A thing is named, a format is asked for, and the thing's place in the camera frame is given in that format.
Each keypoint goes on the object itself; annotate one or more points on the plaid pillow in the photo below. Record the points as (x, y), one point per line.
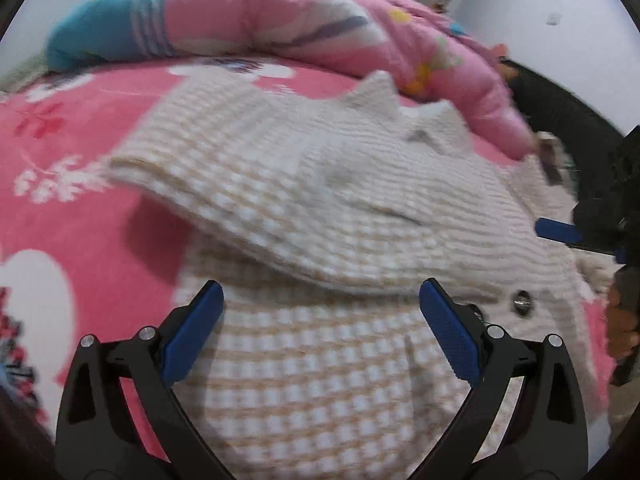
(550, 160)

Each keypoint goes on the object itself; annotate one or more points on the beige white checked knit sweater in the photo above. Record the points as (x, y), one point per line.
(325, 200)

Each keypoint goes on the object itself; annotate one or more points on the person's right hand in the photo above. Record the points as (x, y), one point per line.
(622, 315)

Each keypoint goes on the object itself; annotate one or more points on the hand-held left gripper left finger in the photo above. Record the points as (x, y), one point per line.
(192, 340)

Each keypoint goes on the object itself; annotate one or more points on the pink and blue quilt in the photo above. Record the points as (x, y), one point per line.
(250, 10)

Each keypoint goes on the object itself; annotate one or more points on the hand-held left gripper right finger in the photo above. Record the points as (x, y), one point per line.
(450, 330)

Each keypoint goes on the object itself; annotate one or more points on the black padded headboard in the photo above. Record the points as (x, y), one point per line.
(565, 110)

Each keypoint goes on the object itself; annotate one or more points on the pink floral bed blanket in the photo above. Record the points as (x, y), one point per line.
(75, 135)

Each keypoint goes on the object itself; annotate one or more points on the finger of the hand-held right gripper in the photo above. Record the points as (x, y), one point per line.
(557, 231)

